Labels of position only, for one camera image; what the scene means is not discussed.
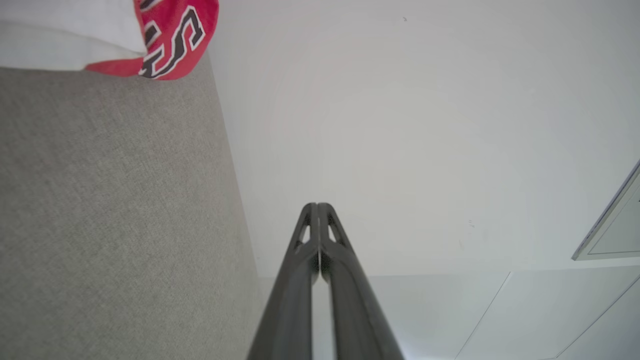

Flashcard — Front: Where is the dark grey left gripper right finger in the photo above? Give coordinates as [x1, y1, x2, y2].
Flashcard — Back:
[318, 202, 405, 360]

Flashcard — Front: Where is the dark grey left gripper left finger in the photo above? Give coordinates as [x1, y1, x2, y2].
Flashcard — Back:
[247, 202, 320, 360]

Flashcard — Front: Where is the red and white jersey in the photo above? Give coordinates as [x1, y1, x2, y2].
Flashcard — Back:
[0, 0, 220, 81]

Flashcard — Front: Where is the grey framed board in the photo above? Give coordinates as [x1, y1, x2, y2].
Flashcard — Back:
[571, 160, 640, 262]

